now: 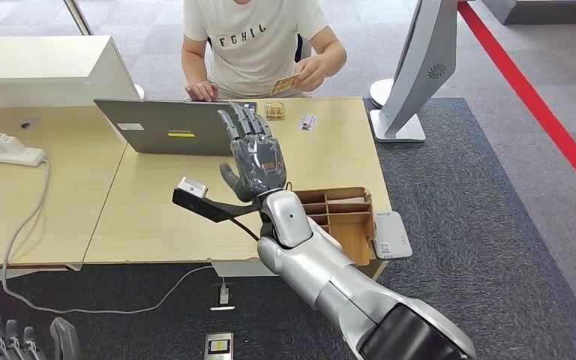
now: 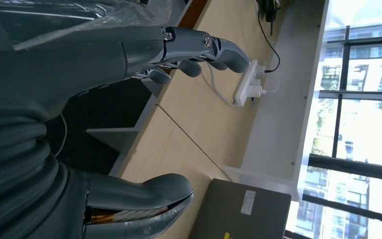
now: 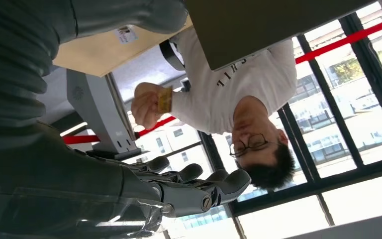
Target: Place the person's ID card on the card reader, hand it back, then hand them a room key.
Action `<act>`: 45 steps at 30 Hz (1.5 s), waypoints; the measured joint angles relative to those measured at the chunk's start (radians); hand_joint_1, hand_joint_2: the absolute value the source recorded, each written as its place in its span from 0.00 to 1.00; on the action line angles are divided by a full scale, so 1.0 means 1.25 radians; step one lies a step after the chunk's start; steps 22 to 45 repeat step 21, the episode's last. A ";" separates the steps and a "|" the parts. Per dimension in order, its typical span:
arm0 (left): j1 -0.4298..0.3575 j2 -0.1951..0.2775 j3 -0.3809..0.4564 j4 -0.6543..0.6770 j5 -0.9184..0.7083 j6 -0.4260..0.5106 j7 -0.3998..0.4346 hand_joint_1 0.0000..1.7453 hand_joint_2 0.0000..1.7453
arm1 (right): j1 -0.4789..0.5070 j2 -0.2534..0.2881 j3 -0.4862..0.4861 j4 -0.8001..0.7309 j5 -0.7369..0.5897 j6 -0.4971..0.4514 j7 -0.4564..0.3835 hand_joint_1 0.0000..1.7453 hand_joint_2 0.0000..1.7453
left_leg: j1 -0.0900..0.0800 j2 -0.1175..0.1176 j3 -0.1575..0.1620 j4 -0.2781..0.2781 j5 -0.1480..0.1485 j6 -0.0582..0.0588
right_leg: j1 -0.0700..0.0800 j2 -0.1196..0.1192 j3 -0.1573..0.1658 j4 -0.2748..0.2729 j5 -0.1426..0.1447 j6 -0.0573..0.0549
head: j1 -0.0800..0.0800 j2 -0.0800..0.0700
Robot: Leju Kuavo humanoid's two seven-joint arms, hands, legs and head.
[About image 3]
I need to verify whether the person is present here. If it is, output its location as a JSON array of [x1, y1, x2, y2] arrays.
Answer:
[[131, 26, 298, 191]]

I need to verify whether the grey kiosk stand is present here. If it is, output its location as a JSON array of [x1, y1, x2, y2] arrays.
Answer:
[[66, 68, 149, 161]]

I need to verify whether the black chair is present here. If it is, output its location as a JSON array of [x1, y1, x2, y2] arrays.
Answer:
[[159, 39, 191, 91]]

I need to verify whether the grey laptop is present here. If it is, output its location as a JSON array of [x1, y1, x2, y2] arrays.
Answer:
[[184, 0, 376, 72]]

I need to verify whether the red band below window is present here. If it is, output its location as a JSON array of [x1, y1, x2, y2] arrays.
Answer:
[[62, 20, 382, 146]]

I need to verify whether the black window frame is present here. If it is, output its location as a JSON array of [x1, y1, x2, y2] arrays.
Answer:
[[197, 11, 382, 219]]

